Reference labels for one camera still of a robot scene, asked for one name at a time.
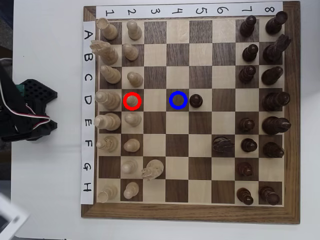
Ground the light wooden pawn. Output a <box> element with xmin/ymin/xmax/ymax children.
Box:
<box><xmin>126</xmin><ymin>19</ymin><xmax>143</xmax><ymax>41</ymax></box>
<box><xmin>122</xmin><ymin>43</ymin><xmax>140</xmax><ymax>62</ymax></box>
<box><xmin>125</xmin><ymin>94</ymin><xmax>139</xmax><ymax>109</ymax></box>
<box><xmin>123</xmin><ymin>181</ymin><xmax>140</xmax><ymax>200</ymax></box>
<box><xmin>126</xmin><ymin>71</ymin><xmax>144</xmax><ymax>88</ymax></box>
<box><xmin>124</xmin><ymin>111</ymin><xmax>142</xmax><ymax>128</ymax></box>
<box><xmin>120</xmin><ymin>159</ymin><xmax>139</xmax><ymax>176</ymax></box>
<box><xmin>123</xmin><ymin>138</ymin><xmax>141</xmax><ymax>153</ymax></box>

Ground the dark wooden pawn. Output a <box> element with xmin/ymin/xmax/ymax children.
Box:
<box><xmin>236</xmin><ymin>187</ymin><xmax>255</xmax><ymax>207</ymax></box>
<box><xmin>240</xmin><ymin>138</ymin><xmax>258</xmax><ymax>153</ymax></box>
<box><xmin>241</xmin><ymin>43</ymin><xmax>259</xmax><ymax>63</ymax></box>
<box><xmin>236</xmin><ymin>161</ymin><xmax>253</xmax><ymax>177</ymax></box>
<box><xmin>189</xmin><ymin>93</ymin><xmax>204</xmax><ymax>109</ymax></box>
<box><xmin>239</xmin><ymin>117</ymin><xmax>256</xmax><ymax>133</ymax></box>
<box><xmin>238</xmin><ymin>65</ymin><xmax>257</xmax><ymax>84</ymax></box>
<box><xmin>239</xmin><ymin>14</ymin><xmax>258</xmax><ymax>38</ymax></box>

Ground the light wooden knight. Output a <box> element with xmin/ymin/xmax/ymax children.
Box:
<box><xmin>89</xmin><ymin>39</ymin><xmax>119</xmax><ymax>66</ymax></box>
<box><xmin>141</xmin><ymin>159</ymin><xmax>165</xmax><ymax>182</ymax></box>

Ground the light wooden king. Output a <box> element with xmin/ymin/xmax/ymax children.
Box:
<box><xmin>93</xmin><ymin>112</ymin><xmax>122</xmax><ymax>131</ymax></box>

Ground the light wooden queen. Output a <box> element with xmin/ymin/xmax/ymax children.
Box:
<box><xmin>94</xmin><ymin>90</ymin><xmax>122</xmax><ymax>112</ymax></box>

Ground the light wooden bishop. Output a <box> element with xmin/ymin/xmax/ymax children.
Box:
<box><xmin>99</xmin><ymin>64</ymin><xmax>123</xmax><ymax>85</ymax></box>
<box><xmin>96</xmin><ymin>135</ymin><xmax>119</xmax><ymax>153</ymax></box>

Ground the dark wooden knight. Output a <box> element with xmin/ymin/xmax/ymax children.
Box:
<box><xmin>211</xmin><ymin>136</ymin><xmax>235</xmax><ymax>154</ymax></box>
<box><xmin>262</xmin><ymin>33</ymin><xmax>292</xmax><ymax>64</ymax></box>

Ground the white letter label strip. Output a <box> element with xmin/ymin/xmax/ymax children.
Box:
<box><xmin>80</xmin><ymin>20</ymin><xmax>96</xmax><ymax>205</ymax></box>

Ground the light wooden rook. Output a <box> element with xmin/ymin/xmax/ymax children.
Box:
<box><xmin>96</xmin><ymin>17</ymin><xmax>119</xmax><ymax>41</ymax></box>
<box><xmin>96</xmin><ymin>184</ymin><xmax>118</xmax><ymax>204</ymax></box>

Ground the wooden chessboard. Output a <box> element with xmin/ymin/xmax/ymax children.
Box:
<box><xmin>80</xmin><ymin>1</ymin><xmax>301</xmax><ymax>225</ymax></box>

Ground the white number label strip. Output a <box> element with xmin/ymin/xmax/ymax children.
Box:
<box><xmin>95</xmin><ymin>1</ymin><xmax>284</xmax><ymax>19</ymax></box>

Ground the dark wooden king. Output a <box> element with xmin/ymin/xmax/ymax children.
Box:
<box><xmin>261</xmin><ymin>116</ymin><xmax>292</xmax><ymax>136</ymax></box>

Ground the dark wooden bishop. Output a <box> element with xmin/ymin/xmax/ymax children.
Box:
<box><xmin>262</xmin><ymin>141</ymin><xmax>285</xmax><ymax>159</ymax></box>
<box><xmin>261</xmin><ymin>66</ymin><xmax>284</xmax><ymax>86</ymax></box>

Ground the dark wooden queen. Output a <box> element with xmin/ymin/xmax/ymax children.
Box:
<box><xmin>262</xmin><ymin>91</ymin><xmax>291</xmax><ymax>112</ymax></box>

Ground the dark wooden rook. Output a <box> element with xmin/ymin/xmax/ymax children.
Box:
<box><xmin>258</xmin><ymin>186</ymin><xmax>281</xmax><ymax>207</ymax></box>
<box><xmin>265</xmin><ymin>10</ymin><xmax>289</xmax><ymax>36</ymax></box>

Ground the white red servo wire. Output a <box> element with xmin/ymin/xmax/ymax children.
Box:
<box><xmin>0</xmin><ymin>82</ymin><xmax>52</xmax><ymax>131</ymax></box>

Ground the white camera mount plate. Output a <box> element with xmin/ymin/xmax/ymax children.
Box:
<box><xmin>0</xmin><ymin>193</ymin><xmax>30</xmax><ymax>240</ymax></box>

